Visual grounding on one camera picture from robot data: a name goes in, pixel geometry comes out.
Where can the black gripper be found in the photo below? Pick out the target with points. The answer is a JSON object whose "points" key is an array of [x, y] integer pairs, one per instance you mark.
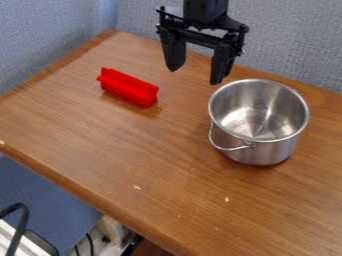
{"points": [[201, 24]]}

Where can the stainless steel pot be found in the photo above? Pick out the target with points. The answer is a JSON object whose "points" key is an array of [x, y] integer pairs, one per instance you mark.
{"points": [[258, 118]]}

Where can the red plastic block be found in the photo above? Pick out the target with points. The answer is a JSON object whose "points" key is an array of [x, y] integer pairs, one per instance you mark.
{"points": [[129, 87]]}

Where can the white equipment under table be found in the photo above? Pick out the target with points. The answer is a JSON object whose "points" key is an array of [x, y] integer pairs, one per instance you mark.
{"points": [[109, 239]]}

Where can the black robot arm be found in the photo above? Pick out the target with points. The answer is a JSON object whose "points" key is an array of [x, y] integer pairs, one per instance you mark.
{"points": [[201, 22]]}

